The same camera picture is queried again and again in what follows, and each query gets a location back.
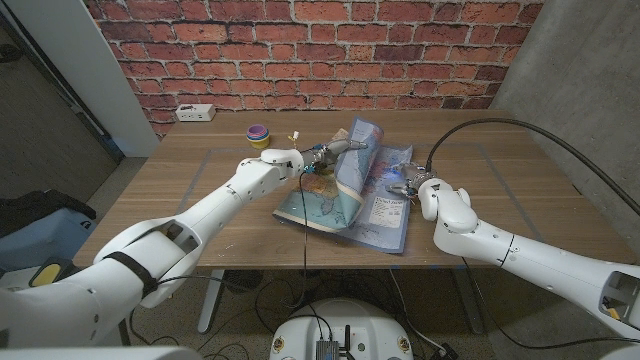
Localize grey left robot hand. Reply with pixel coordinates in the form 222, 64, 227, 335
299, 138, 369, 174

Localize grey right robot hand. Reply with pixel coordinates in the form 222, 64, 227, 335
384, 163, 436, 198

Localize laminated USA map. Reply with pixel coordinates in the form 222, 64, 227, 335
272, 116, 415, 255

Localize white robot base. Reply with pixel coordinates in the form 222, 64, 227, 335
269, 298, 414, 360

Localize stacked colourful small bowls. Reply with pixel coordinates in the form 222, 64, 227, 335
245, 123, 271, 142

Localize brick print backdrop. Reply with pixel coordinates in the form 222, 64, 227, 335
82, 0, 546, 139

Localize grey table leg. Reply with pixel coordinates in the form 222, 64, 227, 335
452, 267, 486, 335
197, 268, 224, 335

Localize white power strip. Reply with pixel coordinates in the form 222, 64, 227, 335
174, 103, 217, 123

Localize black round floor object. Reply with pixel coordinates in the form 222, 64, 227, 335
222, 269, 264, 295

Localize grey electronics box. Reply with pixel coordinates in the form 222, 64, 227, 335
315, 339, 342, 360

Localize black bag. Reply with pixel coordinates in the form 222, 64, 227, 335
0, 188, 97, 237

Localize blue storage bin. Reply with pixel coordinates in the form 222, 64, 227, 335
0, 207, 97, 274

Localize white robot torso edge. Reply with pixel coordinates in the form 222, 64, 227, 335
0, 345, 204, 360

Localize yellow pad in black holder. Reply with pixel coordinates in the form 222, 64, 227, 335
28, 256, 81, 290

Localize thin black left wrist cable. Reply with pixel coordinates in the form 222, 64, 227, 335
279, 171, 310, 309

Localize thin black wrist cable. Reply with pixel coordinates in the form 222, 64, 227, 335
279, 171, 310, 309
462, 257, 640, 351

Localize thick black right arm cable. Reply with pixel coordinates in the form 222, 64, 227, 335
424, 117, 640, 217

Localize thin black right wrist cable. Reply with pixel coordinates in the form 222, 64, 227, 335
462, 257, 640, 351

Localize white door frame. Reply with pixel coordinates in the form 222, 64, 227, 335
3, 0, 160, 159

